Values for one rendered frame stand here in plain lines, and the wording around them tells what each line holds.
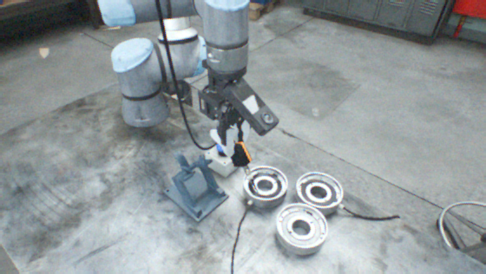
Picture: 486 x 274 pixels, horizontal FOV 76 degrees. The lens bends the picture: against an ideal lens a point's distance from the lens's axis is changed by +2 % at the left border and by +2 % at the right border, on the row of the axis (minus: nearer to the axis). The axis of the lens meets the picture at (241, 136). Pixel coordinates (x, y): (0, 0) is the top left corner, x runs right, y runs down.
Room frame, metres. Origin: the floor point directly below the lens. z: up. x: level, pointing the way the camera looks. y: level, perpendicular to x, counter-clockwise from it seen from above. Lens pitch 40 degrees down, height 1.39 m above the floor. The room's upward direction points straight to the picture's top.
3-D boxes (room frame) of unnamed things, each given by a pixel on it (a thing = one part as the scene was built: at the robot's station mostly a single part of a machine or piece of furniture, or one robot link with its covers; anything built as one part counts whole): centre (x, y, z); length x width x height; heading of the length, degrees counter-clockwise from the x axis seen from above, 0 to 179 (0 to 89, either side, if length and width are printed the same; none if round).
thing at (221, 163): (0.58, 0.05, 0.82); 0.08 x 0.07 x 0.05; 50
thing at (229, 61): (0.51, 0.03, 1.15); 0.08 x 0.08 x 0.05
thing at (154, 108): (0.81, 0.31, 0.85); 0.15 x 0.15 x 0.10
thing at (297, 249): (0.37, -0.12, 0.82); 0.10 x 0.10 x 0.04
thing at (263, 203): (0.48, -0.06, 0.82); 0.10 x 0.10 x 0.04
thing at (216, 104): (0.51, 0.03, 1.07); 0.09 x 0.08 x 0.12; 48
